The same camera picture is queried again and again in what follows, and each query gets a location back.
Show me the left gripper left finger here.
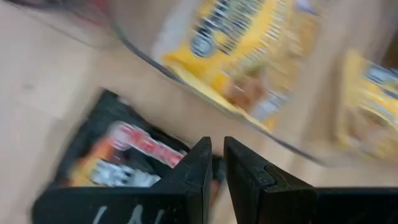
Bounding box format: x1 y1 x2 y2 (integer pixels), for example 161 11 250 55
32 136 213 224

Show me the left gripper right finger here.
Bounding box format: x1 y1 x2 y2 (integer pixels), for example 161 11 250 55
224 136 398 224

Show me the black fire noodle ramen pack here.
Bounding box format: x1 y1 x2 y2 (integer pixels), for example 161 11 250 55
52 88 224 189

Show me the yellow creamy chicken ramen pack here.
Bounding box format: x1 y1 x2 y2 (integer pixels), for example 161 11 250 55
334 48 398 161
152 0 318 131

